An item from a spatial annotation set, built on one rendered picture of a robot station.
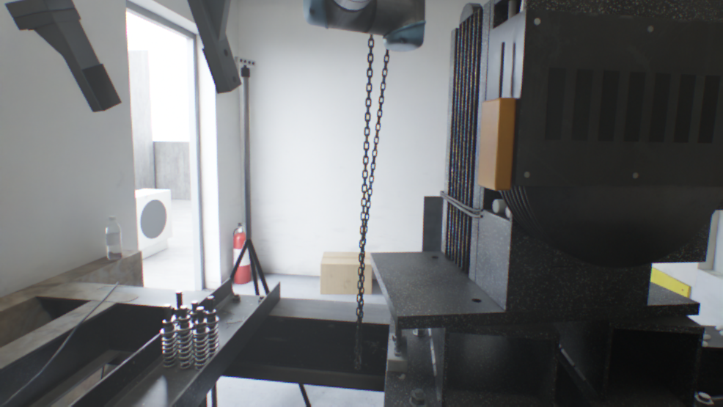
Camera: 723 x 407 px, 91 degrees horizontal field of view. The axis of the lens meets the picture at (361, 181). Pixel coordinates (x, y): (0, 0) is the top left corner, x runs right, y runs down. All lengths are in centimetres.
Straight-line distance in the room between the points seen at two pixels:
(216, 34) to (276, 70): 306
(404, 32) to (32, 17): 49
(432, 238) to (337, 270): 169
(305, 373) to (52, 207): 128
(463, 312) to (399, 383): 27
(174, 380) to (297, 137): 250
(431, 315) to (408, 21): 59
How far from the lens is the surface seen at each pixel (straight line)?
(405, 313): 83
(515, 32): 72
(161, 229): 459
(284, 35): 345
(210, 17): 36
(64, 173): 205
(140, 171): 801
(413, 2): 70
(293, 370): 152
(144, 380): 115
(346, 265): 301
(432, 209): 140
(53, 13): 43
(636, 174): 81
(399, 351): 106
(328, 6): 64
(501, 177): 67
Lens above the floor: 127
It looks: 7 degrees down
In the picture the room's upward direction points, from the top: 1 degrees clockwise
